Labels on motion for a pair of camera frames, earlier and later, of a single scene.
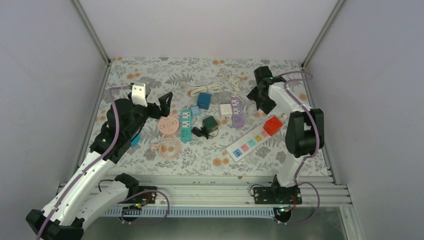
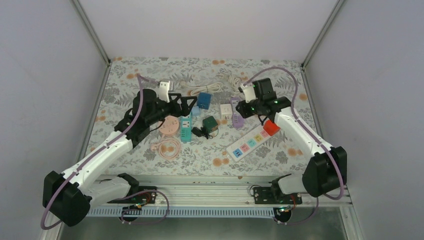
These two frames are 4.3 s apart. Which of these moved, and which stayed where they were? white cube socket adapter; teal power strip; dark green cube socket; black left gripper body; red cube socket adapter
Moved: black left gripper body
Stayed: dark green cube socket; white cube socket adapter; teal power strip; red cube socket adapter
